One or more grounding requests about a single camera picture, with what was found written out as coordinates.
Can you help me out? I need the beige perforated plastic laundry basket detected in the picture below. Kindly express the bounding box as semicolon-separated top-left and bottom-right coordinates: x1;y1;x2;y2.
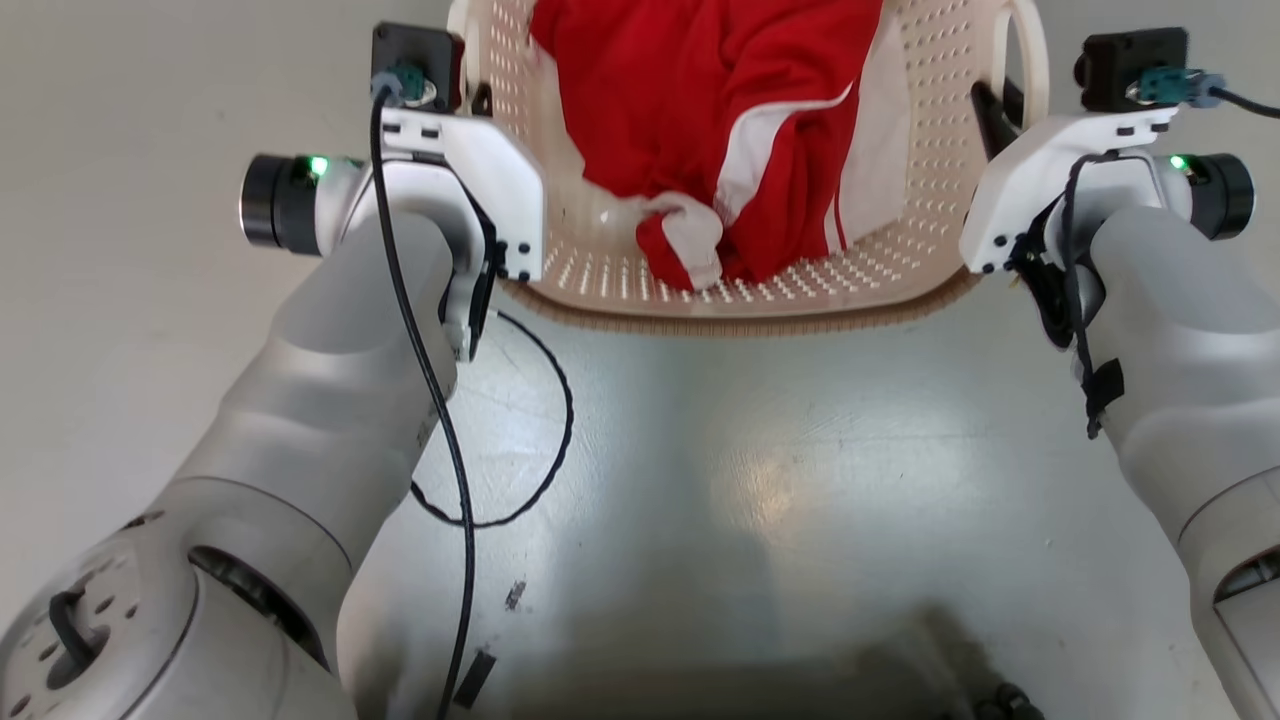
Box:
445;0;1051;337

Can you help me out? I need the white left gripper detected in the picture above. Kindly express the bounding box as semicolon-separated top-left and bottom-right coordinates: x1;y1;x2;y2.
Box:
378;82;547;363

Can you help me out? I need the black right camera cable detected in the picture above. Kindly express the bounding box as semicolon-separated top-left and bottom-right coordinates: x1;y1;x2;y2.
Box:
1205;85;1280;120

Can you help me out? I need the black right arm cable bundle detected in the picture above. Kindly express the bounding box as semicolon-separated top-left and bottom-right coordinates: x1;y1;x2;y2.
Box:
1005;152;1127;441

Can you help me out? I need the red garment with white stripes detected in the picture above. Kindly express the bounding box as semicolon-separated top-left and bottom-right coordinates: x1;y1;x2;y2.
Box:
528;0;887;293

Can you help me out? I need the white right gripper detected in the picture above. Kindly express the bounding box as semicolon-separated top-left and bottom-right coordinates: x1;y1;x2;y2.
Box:
958;76;1183;277

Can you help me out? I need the looped black left arm cable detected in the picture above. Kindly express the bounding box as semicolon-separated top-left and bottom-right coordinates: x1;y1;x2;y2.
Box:
410;310;577;529

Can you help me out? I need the long black left arm cable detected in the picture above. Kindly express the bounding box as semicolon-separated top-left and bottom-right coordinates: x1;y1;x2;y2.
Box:
368;80;478;720

